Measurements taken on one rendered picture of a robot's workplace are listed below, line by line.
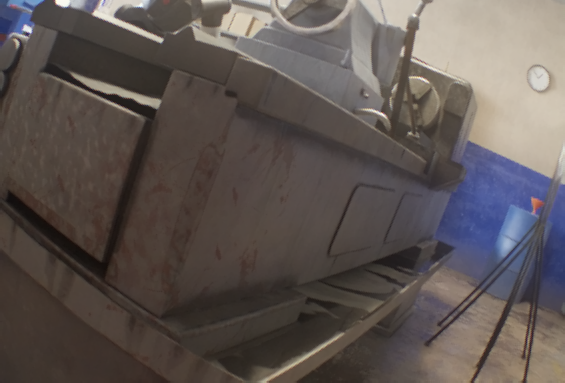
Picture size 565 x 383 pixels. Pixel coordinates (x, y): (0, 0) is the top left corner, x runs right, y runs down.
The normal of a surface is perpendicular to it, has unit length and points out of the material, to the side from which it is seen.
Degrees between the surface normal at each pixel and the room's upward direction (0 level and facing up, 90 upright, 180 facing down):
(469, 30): 90
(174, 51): 90
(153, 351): 90
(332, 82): 90
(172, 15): 129
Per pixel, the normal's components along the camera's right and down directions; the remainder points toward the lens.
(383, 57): 0.39, 0.00
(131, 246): -0.39, -0.09
